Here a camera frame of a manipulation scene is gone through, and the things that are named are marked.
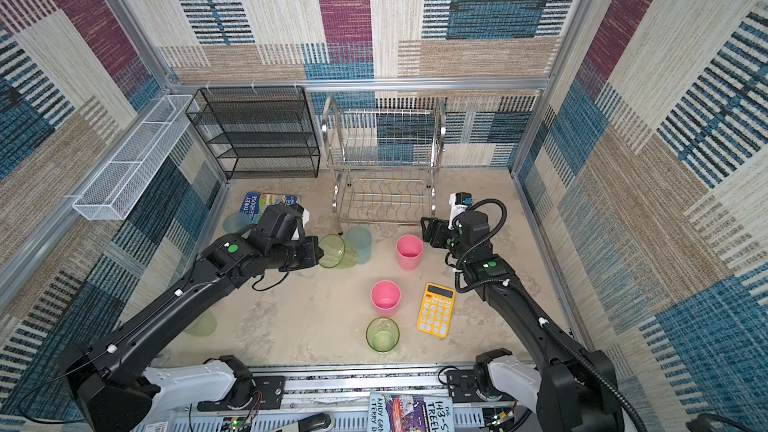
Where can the pink cup near rack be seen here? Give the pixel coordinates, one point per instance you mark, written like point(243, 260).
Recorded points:
point(409, 249)

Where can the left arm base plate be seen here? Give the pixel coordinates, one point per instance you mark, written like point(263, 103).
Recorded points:
point(258, 392)

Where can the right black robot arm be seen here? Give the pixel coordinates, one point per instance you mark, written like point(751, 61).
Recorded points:
point(574, 389)

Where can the yellow calculator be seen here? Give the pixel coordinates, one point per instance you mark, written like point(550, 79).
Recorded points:
point(436, 309)

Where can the blue picture book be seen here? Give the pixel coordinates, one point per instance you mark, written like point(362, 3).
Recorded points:
point(254, 203)

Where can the green translucent cup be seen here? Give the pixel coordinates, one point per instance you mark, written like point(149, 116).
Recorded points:
point(337, 253)
point(382, 335)

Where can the teal translucent cup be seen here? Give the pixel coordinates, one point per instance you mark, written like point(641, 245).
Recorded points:
point(360, 239)

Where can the purple treehouse book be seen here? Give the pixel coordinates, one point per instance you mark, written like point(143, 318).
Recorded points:
point(409, 413)

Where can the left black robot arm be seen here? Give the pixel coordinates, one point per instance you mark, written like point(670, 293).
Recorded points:
point(112, 380)

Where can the black mesh shelf rack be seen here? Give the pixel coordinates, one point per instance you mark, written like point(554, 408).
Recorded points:
point(257, 132)

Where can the green translucent cup front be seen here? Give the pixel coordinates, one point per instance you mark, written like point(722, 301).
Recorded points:
point(382, 335)

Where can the white wire wall basket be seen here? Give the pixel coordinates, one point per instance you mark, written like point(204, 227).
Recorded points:
point(117, 187)

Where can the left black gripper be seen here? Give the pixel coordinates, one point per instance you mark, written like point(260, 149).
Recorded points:
point(312, 246)

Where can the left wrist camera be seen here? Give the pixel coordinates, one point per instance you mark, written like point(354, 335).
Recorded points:
point(284, 222)

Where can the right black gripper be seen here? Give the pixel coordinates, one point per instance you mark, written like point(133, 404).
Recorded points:
point(436, 228)

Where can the pink cup centre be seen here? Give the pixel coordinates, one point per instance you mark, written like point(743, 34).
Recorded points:
point(385, 297)

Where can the silver wire dish rack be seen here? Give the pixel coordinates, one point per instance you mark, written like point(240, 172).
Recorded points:
point(385, 162)

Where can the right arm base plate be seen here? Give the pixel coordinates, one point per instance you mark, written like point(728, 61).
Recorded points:
point(468, 386)

